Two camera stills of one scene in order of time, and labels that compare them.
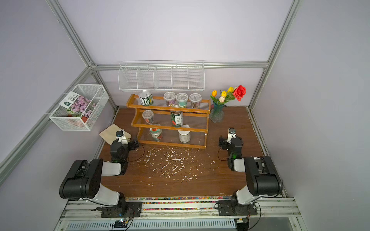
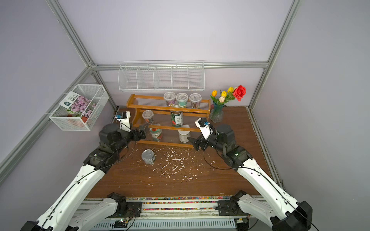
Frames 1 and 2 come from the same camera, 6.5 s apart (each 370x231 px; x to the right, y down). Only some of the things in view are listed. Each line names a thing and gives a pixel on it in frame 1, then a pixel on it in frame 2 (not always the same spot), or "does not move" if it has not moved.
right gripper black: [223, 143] to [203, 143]
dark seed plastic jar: [195, 99] does not move
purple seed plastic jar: [169, 97] does not move
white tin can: [184, 136] does not move
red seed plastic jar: [148, 115] does not move
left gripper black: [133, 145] to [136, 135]
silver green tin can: [146, 97] to [147, 155]
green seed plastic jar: [181, 98] does not move
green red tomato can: [177, 118] does not move
